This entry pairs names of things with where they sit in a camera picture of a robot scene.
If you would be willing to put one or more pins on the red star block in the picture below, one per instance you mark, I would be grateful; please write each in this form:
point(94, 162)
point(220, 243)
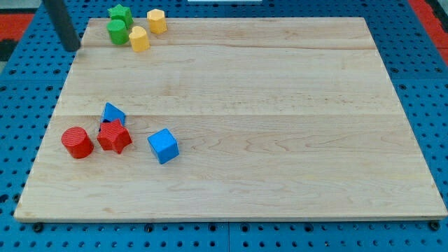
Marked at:
point(113, 136)

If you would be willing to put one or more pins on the yellow hexagon block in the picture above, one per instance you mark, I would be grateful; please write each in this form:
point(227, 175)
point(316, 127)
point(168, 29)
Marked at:
point(157, 21)

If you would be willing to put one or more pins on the green star block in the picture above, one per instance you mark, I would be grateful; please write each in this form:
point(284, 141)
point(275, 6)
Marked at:
point(123, 13)

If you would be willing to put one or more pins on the light wooden board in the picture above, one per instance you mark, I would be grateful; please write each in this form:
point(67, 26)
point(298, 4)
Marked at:
point(276, 119)

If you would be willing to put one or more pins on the blue cube block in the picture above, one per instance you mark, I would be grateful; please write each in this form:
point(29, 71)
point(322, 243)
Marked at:
point(163, 145)

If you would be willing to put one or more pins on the blue triangle block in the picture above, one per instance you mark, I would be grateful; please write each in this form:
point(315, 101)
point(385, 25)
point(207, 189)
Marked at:
point(111, 113)

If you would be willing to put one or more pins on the yellow heart block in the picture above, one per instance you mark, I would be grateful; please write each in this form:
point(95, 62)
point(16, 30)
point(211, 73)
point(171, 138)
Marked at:
point(139, 40)

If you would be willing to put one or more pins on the green cylinder block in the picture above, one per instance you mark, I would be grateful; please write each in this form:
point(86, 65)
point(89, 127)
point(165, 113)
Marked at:
point(117, 31)

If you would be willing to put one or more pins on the red cylinder block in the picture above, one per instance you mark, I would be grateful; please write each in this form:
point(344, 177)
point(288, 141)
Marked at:
point(77, 142)

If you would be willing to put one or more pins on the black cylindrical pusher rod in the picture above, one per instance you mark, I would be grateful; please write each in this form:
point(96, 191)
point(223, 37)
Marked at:
point(61, 20)

